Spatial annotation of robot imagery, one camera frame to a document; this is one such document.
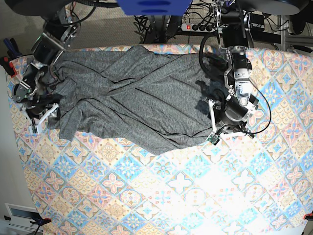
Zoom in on red black clamp left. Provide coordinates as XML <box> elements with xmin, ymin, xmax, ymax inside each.
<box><xmin>0</xmin><ymin>38</ymin><xmax>20</xmax><ymax>77</ymax></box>

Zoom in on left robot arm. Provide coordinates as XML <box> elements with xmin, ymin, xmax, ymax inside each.
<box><xmin>199</xmin><ymin>0</ymin><xmax>259</xmax><ymax>145</ymax></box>

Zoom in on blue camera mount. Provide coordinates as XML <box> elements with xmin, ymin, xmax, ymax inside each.
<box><xmin>117</xmin><ymin>0</ymin><xmax>192</xmax><ymax>16</ymax></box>

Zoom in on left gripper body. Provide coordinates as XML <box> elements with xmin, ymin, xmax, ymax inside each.
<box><xmin>204</xmin><ymin>95</ymin><xmax>257</xmax><ymax>145</ymax></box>

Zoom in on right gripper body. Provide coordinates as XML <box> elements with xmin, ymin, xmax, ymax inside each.
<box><xmin>12</xmin><ymin>78</ymin><xmax>62</xmax><ymax>134</ymax></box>

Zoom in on red clamp bottom left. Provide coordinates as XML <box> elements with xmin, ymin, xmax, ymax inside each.
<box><xmin>30</xmin><ymin>218</ymin><xmax>51</xmax><ymax>227</ymax></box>

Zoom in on patterned tablecloth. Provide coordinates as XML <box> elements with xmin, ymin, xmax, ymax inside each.
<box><xmin>9</xmin><ymin>49</ymin><xmax>313</xmax><ymax>235</ymax></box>

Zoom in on grey t-shirt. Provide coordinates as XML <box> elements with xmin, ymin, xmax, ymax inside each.
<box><xmin>48</xmin><ymin>46</ymin><xmax>227</xmax><ymax>155</ymax></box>

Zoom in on red clamp bottom right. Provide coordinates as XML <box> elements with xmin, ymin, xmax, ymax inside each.
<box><xmin>303</xmin><ymin>212</ymin><xmax>313</xmax><ymax>221</ymax></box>

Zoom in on power strip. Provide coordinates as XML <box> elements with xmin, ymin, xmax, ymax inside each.
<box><xmin>177</xmin><ymin>23</ymin><xmax>229</xmax><ymax>36</ymax></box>

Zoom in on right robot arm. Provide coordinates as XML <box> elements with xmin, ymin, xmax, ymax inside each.
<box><xmin>6</xmin><ymin>0</ymin><xmax>119</xmax><ymax>134</ymax></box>

